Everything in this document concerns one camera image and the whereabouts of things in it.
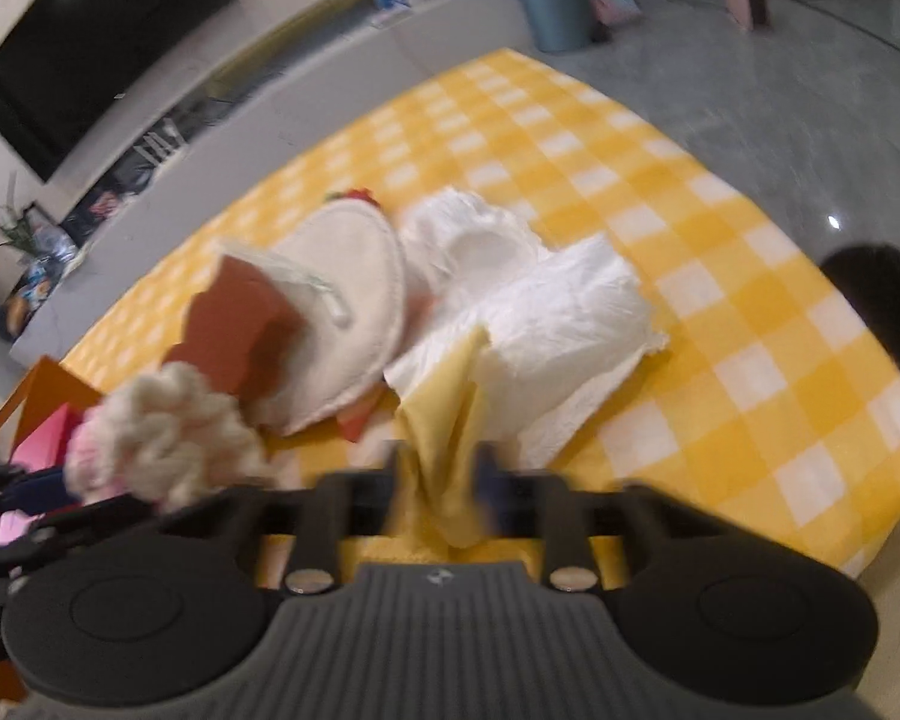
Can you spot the pink flat object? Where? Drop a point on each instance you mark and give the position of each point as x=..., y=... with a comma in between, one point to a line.
x=45, y=442

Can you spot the white paper towel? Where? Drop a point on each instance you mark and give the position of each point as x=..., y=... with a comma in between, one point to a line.
x=562, y=330

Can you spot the yellow cloth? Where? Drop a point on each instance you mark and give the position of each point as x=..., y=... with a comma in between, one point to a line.
x=442, y=420

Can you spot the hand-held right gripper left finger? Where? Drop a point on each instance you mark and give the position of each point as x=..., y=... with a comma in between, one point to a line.
x=345, y=499

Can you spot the black television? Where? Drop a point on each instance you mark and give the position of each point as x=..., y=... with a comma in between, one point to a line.
x=82, y=52

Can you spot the cream and pink knit scrubber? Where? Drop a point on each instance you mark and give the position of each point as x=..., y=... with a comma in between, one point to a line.
x=172, y=427

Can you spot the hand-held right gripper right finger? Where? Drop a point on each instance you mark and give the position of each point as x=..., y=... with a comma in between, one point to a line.
x=489, y=491

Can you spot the green potted plant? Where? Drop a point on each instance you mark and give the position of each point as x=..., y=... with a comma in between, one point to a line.
x=19, y=229

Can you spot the orange storage box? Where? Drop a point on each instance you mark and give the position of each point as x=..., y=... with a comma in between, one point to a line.
x=45, y=386

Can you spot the yellow checkered tablecloth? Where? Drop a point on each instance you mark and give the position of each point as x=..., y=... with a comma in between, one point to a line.
x=720, y=330

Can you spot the brown sponge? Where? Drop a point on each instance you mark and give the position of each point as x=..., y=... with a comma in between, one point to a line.
x=232, y=322

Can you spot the round white terry pad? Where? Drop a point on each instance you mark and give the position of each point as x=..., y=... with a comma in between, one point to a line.
x=352, y=285

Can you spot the pink bag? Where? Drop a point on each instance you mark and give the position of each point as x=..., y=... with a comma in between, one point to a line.
x=615, y=4

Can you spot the crumpled white tissue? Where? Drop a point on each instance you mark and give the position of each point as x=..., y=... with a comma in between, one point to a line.
x=465, y=240

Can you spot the dark rounded object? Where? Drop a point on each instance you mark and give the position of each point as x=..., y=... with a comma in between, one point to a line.
x=881, y=300

